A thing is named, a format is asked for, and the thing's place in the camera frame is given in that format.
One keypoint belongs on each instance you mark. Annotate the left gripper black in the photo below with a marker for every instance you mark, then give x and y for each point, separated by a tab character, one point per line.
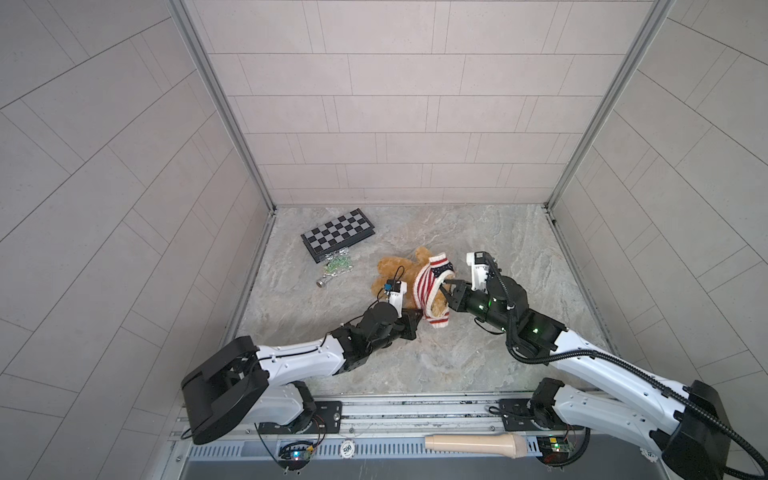
409	326

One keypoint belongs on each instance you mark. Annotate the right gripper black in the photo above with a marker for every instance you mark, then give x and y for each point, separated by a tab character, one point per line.
459	299

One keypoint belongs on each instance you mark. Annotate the brown teddy bear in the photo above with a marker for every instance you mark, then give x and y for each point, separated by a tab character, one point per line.
404	269

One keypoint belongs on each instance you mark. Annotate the red white striped sweater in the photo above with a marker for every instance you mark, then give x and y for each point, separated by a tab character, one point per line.
427	294

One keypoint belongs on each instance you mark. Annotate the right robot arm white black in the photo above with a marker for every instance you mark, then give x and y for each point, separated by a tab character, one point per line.
686	426

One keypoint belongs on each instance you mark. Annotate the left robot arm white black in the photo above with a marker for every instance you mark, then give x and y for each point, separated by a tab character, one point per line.
245	382

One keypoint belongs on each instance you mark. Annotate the small green clear bag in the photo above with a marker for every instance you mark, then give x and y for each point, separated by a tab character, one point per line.
335	264

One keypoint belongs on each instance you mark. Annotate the folded black white chessboard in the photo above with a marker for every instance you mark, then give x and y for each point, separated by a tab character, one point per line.
337	234

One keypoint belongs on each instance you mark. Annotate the right green circuit board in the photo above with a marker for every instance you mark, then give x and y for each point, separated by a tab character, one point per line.
554	450

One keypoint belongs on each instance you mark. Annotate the green circuit board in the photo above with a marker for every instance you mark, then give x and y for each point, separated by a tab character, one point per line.
296	455
554	450

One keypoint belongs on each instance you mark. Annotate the left green circuit board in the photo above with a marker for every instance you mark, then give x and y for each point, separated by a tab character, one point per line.
296	455

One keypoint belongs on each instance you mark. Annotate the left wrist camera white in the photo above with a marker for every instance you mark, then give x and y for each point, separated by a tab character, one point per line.
396	291

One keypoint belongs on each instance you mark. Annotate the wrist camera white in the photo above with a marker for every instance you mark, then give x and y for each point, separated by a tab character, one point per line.
479	263
396	291

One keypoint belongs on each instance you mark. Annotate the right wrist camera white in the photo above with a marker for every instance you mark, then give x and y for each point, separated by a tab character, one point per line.
479	263

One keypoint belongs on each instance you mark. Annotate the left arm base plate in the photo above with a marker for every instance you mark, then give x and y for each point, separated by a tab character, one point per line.
321	417

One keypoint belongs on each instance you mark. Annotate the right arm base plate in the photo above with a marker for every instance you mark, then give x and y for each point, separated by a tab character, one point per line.
516	417

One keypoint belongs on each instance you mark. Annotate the aluminium front rail frame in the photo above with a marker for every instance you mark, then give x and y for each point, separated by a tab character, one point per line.
389	432

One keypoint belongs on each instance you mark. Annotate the beige cylindrical handle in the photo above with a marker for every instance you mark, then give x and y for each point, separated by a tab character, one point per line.
509	445

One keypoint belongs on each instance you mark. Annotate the left aluminium corner post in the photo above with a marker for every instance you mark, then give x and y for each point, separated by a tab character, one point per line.
183	21

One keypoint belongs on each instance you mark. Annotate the aluminium corner post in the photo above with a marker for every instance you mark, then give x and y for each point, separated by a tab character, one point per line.
183	21
657	14

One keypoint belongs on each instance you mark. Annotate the right aluminium corner post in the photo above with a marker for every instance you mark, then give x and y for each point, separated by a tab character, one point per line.
657	14

